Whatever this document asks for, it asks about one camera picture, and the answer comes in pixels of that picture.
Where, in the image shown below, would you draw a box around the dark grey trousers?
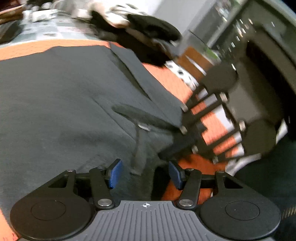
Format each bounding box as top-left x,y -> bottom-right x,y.
1,45 -> 182,217

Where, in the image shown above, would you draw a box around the orange patterned table mat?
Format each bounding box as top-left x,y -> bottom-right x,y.
1,40 -> 227,240

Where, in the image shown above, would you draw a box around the white spotted cushion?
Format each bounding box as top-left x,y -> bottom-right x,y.
165,61 -> 199,91

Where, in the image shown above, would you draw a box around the wooden chair right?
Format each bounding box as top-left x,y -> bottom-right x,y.
176,45 -> 221,82

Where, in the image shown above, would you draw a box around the black garment right pile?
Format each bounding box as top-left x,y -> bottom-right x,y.
90,11 -> 182,67

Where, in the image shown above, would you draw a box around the cream white sweater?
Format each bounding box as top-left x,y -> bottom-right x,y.
89,1 -> 147,28

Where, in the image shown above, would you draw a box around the checkered tablecloth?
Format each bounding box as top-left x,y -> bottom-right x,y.
1,15 -> 98,48

